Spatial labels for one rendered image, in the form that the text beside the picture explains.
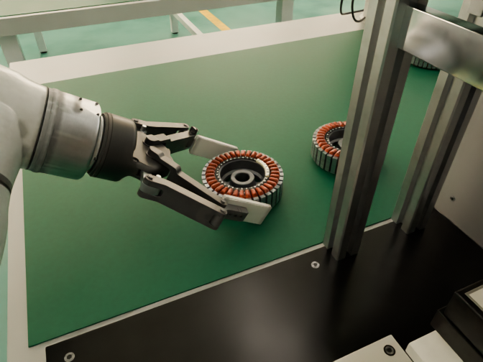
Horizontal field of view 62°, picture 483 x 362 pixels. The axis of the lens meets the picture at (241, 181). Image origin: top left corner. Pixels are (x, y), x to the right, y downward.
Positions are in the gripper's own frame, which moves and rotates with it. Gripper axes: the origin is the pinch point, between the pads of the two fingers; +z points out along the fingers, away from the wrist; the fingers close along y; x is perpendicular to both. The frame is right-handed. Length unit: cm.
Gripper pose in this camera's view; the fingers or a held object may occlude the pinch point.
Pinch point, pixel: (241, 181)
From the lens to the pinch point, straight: 55.9
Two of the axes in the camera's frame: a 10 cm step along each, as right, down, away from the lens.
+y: -3.2, -6.0, 7.3
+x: -4.7, 7.7, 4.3
